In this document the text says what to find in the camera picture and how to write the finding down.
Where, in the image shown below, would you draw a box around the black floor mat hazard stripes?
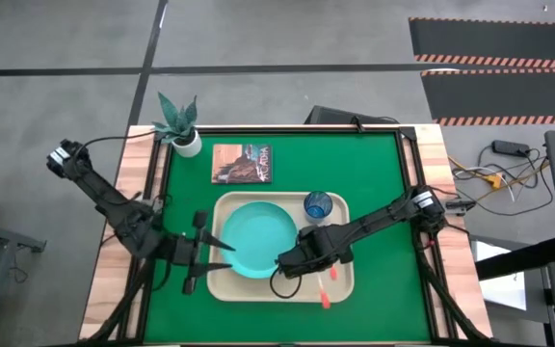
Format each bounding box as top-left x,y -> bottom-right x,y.
420,68 -> 555,127
408,16 -> 555,69

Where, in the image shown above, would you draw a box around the black power strip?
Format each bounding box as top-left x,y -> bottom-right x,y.
491,139 -> 532,157

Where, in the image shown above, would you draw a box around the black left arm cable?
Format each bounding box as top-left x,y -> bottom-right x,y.
75,130 -> 159,155

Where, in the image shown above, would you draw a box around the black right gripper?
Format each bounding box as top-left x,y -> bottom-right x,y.
276,224 -> 357,280

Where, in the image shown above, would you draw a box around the black aluminium rig frame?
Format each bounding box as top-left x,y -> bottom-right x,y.
84,123 -> 493,347

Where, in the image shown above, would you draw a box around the Arcadia picture book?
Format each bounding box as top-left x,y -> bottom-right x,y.
210,143 -> 274,185

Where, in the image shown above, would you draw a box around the green table mat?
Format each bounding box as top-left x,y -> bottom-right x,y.
143,130 -> 432,344

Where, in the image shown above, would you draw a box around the blue faceted cup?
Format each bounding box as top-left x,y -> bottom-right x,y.
304,190 -> 335,225

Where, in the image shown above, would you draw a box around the yellow floor cable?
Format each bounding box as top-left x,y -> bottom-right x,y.
447,154 -> 551,203

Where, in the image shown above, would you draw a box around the black beam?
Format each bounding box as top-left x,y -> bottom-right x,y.
474,234 -> 555,281

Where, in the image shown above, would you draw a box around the white paper sheet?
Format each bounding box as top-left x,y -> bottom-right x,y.
469,240 -> 528,312

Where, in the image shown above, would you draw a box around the snake plant in white pot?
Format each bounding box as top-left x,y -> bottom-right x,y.
150,91 -> 203,159

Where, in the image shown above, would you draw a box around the teal round plate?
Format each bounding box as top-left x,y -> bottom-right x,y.
220,200 -> 300,280

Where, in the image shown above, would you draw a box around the black box behind table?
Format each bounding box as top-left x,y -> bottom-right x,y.
304,105 -> 400,127

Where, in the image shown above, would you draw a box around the beige rectangular tray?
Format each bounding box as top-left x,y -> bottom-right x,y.
206,191 -> 356,304

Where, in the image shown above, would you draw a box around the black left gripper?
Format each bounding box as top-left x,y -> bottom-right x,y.
163,210 -> 237,296

